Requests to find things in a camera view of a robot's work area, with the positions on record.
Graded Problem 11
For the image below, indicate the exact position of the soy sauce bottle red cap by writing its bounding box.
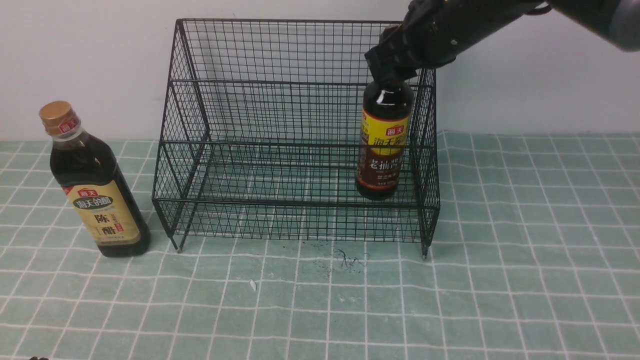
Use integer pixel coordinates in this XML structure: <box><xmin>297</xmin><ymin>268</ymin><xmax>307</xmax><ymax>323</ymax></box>
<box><xmin>355</xmin><ymin>80</ymin><xmax>414</xmax><ymax>201</ymax></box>

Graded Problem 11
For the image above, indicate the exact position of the green checkered tablecloth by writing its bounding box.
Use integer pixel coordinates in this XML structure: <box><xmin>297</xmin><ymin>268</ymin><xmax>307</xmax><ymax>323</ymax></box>
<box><xmin>1</xmin><ymin>132</ymin><xmax>639</xmax><ymax>360</ymax></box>

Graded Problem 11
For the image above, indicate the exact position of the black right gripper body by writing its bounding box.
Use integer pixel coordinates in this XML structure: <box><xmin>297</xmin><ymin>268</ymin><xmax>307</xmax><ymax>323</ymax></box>
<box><xmin>365</xmin><ymin>0</ymin><xmax>546</xmax><ymax>84</ymax></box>

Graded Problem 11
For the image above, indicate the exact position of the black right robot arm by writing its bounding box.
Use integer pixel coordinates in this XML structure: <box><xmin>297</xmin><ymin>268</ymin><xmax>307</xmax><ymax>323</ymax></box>
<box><xmin>365</xmin><ymin>0</ymin><xmax>640</xmax><ymax>84</ymax></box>

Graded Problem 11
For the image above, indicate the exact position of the black wire mesh shelf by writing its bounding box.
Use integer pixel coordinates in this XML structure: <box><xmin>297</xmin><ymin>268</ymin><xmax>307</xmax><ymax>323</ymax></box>
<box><xmin>151</xmin><ymin>18</ymin><xmax>441</xmax><ymax>256</ymax></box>

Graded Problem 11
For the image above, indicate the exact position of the vinegar bottle gold cap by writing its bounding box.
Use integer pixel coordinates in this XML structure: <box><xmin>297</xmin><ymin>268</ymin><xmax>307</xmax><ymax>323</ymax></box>
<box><xmin>38</xmin><ymin>100</ymin><xmax>151</xmax><ymax>258</ymax></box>

